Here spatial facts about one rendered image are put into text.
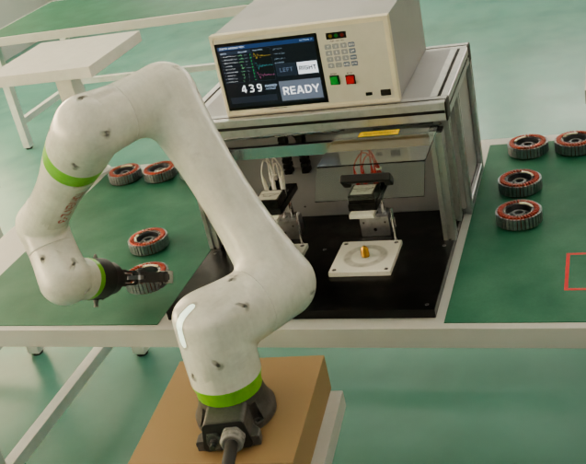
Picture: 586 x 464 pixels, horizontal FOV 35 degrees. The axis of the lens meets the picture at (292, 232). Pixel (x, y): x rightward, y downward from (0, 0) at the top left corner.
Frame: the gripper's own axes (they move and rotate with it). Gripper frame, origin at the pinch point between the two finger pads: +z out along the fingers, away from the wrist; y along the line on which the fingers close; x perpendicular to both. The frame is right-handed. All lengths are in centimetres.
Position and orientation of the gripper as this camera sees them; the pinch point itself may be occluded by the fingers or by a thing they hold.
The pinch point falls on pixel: (146, 277)
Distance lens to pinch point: 230.1
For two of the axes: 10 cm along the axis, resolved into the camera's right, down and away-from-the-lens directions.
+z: 3.5, 0.4, 9.4
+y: 9.4, -0.4, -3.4
